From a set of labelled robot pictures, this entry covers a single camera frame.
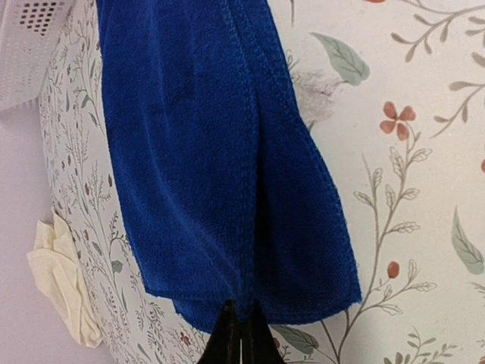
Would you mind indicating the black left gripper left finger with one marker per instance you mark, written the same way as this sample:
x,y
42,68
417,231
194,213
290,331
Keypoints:
x,y
224,344

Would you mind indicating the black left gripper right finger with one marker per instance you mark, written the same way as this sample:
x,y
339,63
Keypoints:
x,y
258,345

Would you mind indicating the blue microfibre towel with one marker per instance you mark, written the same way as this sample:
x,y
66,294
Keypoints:
x,y
223,193

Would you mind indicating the cream crumpled cloth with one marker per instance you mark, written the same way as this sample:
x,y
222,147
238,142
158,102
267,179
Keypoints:
x,y
58,275

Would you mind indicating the floral patterned table mat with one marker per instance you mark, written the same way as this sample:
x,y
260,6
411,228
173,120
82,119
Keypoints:
x,y
393,94

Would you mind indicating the white perforated plastic basket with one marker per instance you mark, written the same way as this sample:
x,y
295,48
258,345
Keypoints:
x,y
29,31

